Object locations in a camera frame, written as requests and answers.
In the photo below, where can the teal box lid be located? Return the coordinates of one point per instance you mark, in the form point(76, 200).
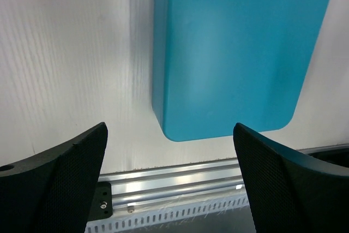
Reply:
point(230, 61)

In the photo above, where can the perforated cable duct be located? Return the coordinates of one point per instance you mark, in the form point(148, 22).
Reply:
point(167, 214)

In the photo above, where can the teal box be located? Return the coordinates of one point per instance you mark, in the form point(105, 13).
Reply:
point(159, 74)

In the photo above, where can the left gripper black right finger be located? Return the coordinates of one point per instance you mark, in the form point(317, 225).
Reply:
point(290, 191)

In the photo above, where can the aluminium rail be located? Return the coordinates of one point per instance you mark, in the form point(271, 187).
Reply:
point(139, 189)

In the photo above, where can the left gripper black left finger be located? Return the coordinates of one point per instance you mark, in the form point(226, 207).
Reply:
point(52, 191)

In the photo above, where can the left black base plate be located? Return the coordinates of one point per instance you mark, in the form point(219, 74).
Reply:
point(101, 207)

